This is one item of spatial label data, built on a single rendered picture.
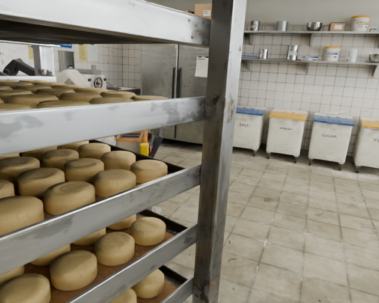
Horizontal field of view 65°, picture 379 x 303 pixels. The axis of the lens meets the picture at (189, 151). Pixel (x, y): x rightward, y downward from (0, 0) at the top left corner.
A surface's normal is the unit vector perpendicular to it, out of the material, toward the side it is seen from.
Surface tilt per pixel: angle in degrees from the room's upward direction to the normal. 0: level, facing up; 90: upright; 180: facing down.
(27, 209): 0
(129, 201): 90
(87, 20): 90
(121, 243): 0
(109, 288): 90
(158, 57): 90
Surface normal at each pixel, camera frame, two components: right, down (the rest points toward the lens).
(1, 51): 0.92, 0.15
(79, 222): 0.78, 0.21
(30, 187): -0.04, 0.27
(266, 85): -0.39, 0.23
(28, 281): 0.05, -0.96
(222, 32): -0.62, 0.18
